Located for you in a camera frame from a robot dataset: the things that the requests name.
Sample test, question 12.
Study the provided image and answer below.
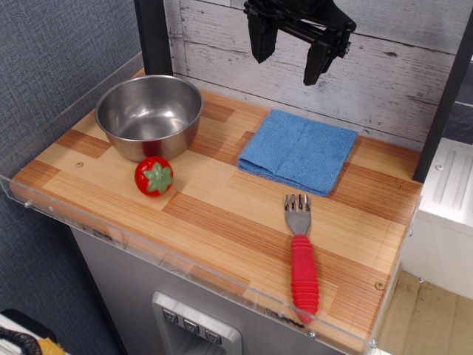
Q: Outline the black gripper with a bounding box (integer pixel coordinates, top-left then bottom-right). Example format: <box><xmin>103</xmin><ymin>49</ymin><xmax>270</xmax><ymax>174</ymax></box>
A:
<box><xmin>244</xmin><ymin>1</ymin><xmax>356</xmax><ymax>86</ymax></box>

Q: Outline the red handled metal fork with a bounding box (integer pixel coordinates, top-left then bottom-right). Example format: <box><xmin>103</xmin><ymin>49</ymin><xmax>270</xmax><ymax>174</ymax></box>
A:
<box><xmin>284</xmin><ymin>195</ymin><xmax>319</xmax><ymax>325</ymax></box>

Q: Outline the blue folded cloth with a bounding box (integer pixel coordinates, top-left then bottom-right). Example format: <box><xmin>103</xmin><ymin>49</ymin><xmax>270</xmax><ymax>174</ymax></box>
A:
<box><xmin>237</xmin><ymin>109</ymin><xmax>358</xmax><ymax>197</ymax></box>

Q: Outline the stainless steel bowl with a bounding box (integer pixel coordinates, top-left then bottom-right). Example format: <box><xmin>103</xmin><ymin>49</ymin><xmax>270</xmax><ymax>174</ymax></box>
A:
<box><xmin>95</xmin><ymin>75</ymin><xmax>204</xmax><ymax>163</ymax></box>

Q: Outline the red toy strawberry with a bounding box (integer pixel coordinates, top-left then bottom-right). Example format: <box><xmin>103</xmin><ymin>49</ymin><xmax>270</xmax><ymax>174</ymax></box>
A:
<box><xmin>135</xmin><ymin>156</ymin><xmax>174</xmax><ymax>197</ymax></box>

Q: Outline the white toy sink unit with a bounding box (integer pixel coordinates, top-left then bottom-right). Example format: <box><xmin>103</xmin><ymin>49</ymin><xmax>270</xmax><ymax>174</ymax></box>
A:
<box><xmin>400</xmin><ymin>138</ymin><xmax>472</xmax><ymax>299</ymax></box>

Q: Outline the grey toy fridge cabinet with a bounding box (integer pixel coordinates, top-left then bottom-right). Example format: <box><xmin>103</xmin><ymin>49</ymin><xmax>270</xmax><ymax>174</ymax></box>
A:
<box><xmin>68</xmin><ymin>225</ymin><xmax>344</xmax><ymax>355</ymax></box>

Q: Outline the silver dispenser button panel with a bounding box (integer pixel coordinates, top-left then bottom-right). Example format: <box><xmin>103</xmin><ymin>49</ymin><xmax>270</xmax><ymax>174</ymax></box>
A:
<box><xmin>152</xmin><ymin>291</ymin><xmax>243</xmax><ymax>354</ymax></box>

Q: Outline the black and yellow object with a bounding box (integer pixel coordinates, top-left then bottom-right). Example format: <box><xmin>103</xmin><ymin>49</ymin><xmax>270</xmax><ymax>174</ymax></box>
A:
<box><xmin>1</xmin><ymin>308</ymin><xmax>67</xmax><ymax>355</ymax></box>

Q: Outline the black left frame post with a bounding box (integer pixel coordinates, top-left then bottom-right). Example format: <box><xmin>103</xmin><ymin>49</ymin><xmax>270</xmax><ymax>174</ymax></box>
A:
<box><xmin>134</xmin><ymin>0</ymin><xmax>173</xmax><ymax>75</ymax></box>

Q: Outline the black frame post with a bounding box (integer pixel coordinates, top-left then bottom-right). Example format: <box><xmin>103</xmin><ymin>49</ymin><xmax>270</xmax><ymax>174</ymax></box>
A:
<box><xmin>412</xmin><ymin>13</ymin><xmax>472</xmax><ymax>183</ymax></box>
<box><xmin>134</xmin><ymin>0</ymin><xmax>173</xmax><ymax>75</ymax></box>

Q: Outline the black right frame post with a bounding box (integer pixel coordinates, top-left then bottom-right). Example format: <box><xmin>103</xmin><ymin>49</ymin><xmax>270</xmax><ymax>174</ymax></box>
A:
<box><xmin>412</xmin><ymin>13</ymin><xmax>472</xmax><ymax>183</ymax></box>

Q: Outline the clear acrylic guard rail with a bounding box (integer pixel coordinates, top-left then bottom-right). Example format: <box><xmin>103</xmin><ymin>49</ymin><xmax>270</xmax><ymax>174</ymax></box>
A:
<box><xmin>1</xmin><ymin>45</ymin><xmax>425</xmax><ymax>354</ymax></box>

